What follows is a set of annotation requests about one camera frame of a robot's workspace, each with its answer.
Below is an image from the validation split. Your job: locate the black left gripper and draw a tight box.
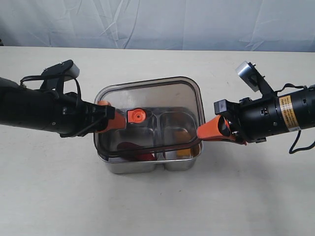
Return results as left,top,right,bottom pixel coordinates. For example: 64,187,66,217
24,90,126,138

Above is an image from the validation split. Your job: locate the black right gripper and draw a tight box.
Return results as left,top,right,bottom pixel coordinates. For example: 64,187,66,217
197,95,282,145

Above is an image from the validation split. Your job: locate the yellow cheese block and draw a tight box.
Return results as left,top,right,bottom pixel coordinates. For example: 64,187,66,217
174,129,194,160

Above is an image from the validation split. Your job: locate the red sausage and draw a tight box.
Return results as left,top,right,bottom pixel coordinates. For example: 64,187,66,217
117,142,157,161

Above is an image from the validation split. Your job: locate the steel lunch box lid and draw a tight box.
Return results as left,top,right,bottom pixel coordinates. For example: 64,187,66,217
94,76,205,157

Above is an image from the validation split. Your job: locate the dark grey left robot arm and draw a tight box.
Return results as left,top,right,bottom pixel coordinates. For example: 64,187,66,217
0,75,126,138

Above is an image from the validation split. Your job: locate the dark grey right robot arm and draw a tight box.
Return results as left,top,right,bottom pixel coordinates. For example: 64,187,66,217
197,86,315,145

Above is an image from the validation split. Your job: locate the steel two-compartment lunch box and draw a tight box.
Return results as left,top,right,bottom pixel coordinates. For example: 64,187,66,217
94,107,205,174

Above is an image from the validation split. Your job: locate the white backdrop cloth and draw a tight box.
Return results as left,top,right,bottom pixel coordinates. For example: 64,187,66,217
0,0,315,52

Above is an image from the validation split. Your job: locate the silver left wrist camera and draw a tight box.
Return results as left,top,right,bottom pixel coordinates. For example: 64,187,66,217
41,59,80,84

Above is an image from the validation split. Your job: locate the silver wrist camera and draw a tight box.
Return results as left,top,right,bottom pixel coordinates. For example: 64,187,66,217
41,59,80,84
235,60,274,95

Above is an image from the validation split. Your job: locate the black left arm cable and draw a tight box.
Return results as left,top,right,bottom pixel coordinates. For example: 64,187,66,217
19,73,82,106

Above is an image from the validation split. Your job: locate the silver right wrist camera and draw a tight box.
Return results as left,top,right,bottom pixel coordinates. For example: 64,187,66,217
235,60,274,95

